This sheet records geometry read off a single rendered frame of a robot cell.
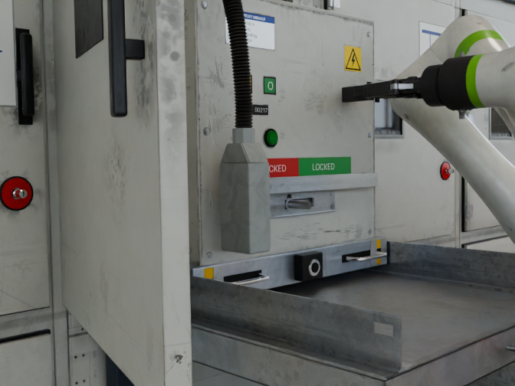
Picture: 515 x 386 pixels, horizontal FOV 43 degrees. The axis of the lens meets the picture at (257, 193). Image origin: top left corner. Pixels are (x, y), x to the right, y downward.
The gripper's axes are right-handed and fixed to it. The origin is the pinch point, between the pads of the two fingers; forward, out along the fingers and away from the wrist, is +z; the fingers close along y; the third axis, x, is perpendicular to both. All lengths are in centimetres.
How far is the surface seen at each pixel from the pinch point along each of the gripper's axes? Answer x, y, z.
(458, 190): -25, 93, 30
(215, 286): -32, -42, -4
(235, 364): -42, -45, -12
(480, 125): -3, 104, 28
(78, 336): -46, -47, 30
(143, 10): 3, -68, -24
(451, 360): -39, -30, -38
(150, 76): -4, -68, -26
